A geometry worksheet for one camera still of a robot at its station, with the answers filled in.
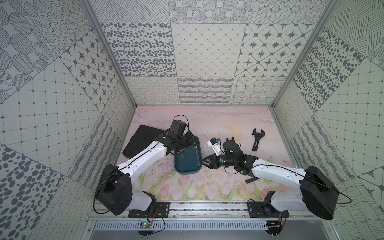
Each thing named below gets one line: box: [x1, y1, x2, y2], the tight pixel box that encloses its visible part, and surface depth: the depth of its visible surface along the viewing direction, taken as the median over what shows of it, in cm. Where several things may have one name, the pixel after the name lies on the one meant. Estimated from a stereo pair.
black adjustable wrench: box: [251, 128, 266, 152], surface depth 104 cm
